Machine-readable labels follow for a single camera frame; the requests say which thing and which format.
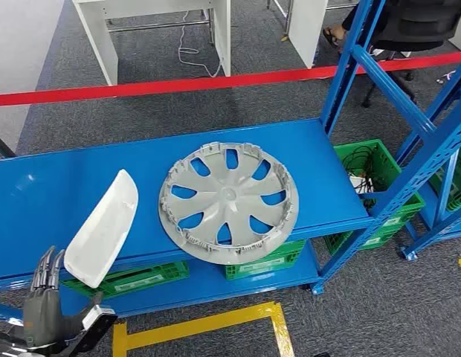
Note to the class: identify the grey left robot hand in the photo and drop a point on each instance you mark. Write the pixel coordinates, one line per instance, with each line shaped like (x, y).
(41, 315)

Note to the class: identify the white curved plastic part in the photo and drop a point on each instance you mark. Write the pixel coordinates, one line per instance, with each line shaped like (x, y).
(100, 231)

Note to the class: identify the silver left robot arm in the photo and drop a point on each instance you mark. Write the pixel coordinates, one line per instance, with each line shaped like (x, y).
(7, 340)

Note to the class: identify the blue metal shelf rack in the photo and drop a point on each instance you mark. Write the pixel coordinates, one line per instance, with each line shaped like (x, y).
(67, 197)
(444, 197)

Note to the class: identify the grey wheel hubcap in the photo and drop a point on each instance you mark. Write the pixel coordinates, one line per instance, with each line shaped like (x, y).
(230, 197)

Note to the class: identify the white desk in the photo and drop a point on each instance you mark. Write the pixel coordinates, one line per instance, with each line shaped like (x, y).
(100, 44)

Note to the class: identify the red barrier belt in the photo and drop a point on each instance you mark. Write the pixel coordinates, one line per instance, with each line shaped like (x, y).
(178, 85)

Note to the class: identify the small white box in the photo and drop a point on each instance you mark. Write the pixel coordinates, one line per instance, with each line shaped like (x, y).
(361, 183)

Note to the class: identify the white desk panel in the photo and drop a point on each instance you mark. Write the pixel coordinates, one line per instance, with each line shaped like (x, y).
(306, 29)

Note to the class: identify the person's foot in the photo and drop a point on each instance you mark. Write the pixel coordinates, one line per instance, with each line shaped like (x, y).
(333, 35)

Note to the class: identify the black office chair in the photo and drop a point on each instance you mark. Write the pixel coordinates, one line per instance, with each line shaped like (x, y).
(419, 24)

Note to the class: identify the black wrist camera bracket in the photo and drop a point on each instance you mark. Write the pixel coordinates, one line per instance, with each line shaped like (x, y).
(93, 337)

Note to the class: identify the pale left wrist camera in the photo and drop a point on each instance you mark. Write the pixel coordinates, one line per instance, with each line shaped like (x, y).
(96, 315)

